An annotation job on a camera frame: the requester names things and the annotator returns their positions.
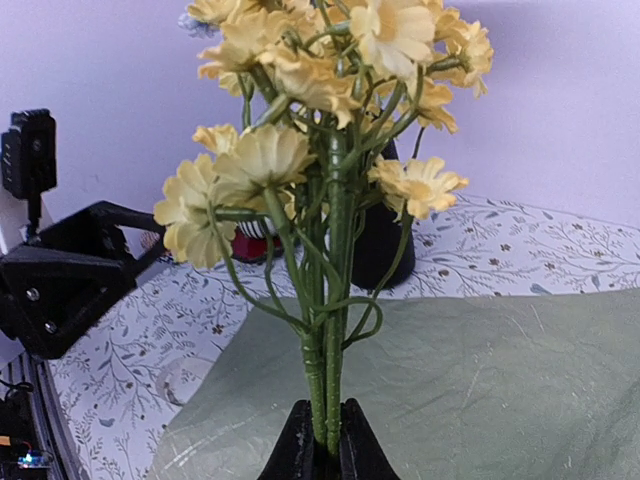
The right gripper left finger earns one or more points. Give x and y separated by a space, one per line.
292 457

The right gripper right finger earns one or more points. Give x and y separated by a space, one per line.
361 455

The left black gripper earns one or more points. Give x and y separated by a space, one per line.
53 292

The green and peach wrapping paper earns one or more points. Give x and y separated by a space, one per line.
480 388

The yellow daisy sprig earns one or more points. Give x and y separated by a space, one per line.
325 86

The small blue flower stem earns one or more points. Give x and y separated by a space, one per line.
195 28

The black cylindrical vase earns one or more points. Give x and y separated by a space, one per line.
375 248

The pink patterned ball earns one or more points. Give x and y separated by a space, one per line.
148 239

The floral patterned tablecloth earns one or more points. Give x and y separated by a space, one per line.
123 383

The red round coaster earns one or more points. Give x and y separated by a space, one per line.
249 250

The striped black white cup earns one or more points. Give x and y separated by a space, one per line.
258 229

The aluminium front rail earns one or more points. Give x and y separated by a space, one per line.
51 426

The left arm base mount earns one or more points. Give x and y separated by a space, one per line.
21 454

